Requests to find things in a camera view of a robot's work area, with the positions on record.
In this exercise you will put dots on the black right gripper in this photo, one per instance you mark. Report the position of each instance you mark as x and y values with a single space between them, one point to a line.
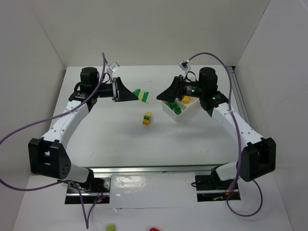
179 87

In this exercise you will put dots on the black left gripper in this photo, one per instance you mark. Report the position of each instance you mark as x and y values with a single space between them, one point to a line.
115 89

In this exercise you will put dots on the yellow round printed lego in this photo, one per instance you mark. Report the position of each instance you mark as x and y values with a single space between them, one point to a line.
185 100

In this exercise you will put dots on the green lego brick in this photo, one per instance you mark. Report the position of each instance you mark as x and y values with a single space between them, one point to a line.
177 110

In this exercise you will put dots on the green and cream lego stack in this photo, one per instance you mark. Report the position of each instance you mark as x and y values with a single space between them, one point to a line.
141 94

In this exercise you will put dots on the white divided plastic container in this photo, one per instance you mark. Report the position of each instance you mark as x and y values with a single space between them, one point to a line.
186 108

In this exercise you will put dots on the yellow and green lego stack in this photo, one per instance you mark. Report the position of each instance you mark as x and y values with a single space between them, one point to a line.
147 118

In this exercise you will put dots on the green and cream lego pair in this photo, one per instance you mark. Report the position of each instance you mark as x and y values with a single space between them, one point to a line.
172 105

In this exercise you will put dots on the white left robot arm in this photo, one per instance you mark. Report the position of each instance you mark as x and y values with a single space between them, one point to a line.
47 155

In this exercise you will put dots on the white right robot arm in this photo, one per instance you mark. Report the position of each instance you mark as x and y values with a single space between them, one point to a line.
257 155

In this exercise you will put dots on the lime green block foreground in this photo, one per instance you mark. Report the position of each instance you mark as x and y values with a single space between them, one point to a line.
111 227

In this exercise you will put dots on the aluminium rail right side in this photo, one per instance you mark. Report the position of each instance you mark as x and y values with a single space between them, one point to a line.
238 95

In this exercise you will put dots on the aluminium rail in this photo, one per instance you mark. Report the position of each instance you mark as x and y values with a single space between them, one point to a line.
199 169
238 95

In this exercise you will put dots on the aluminium rail front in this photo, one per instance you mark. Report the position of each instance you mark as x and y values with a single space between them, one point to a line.
199 169

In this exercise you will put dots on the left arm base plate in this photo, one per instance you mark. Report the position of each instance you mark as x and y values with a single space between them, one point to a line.
98 192

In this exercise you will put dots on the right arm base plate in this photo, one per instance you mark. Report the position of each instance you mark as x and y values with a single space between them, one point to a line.
209 190

